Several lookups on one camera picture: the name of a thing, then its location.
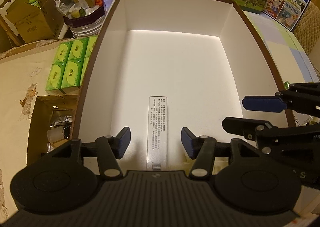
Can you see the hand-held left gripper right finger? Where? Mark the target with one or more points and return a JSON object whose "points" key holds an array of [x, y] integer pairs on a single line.
{"points": [[187, 142]]}

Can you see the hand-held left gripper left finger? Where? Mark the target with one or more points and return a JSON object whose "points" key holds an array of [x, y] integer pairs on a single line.
{"points": [[123, 142]]}

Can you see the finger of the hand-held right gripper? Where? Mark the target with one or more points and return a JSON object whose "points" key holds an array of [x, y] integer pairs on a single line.
{"points": [[262, 104], [240, 125]]}

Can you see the long clear plastic box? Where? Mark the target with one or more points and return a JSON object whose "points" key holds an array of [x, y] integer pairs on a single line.
{"points": [[157, 122]]}

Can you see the large white brown-rimmed box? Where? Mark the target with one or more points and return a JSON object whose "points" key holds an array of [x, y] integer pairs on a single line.
{"points": [[175, 66]]}

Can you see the small black item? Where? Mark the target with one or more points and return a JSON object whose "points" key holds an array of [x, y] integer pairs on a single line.
{"points": [[67, 131]]}

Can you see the silver foil bag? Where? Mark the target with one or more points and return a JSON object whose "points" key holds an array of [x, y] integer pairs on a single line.
{"points": [[61, 120]]}

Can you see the clear tape roll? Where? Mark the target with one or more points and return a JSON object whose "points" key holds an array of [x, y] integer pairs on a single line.
{"points": [[55, 135]]}

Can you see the beige quilted chair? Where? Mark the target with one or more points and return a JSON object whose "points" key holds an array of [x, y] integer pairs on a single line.
{"points": [[308, 36]]}

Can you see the open cardboard box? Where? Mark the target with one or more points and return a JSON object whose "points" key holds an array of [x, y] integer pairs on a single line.
{"points": [[37, 122]]}

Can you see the stack of green tissue packs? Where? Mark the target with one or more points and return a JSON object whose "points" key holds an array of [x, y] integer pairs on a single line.
{"points": [[70, 66]]}

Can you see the white plastic bag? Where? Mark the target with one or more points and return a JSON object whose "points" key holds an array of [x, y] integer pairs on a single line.
{"points": [[82, 31]]}

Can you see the purple octagonal box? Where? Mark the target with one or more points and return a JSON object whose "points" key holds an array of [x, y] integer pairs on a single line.
{"points": [[85, 18]]}

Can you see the large brown cardboard carton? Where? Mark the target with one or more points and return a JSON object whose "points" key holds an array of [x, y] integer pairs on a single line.
{"points": [[25, 24]]}

